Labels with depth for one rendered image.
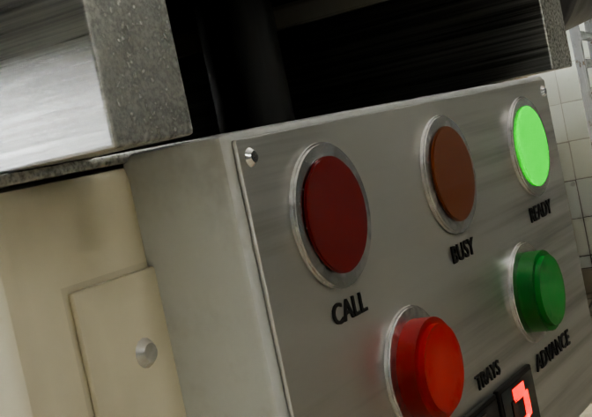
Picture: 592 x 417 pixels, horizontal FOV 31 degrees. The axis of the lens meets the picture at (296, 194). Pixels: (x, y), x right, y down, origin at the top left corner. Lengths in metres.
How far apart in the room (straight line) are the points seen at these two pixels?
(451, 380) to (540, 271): 0.09
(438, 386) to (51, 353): 0.12
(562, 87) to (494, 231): 3.92
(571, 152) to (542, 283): 3.92
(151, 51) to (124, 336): 0.07
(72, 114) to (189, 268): 0.06
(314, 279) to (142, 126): 0.07
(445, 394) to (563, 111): 4.00
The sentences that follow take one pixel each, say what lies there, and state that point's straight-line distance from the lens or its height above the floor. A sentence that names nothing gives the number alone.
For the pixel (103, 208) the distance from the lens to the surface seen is 0.27.
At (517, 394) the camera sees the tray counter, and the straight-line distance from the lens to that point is 0.39.
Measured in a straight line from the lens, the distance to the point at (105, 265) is 0.27.
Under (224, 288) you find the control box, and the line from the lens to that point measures 0.27.
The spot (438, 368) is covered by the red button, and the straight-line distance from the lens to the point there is 0.32.
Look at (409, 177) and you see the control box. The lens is 0.34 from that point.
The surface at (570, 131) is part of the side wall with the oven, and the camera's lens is 4.31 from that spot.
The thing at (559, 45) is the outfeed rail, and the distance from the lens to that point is 0.50.
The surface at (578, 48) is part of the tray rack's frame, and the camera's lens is 3.52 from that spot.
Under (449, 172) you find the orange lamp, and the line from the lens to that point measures 0.36.
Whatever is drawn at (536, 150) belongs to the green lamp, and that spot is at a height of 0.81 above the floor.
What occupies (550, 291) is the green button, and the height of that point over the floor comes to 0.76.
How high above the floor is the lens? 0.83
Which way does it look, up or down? 3 degrees down
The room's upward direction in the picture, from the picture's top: 12 degrees counter-clockwise
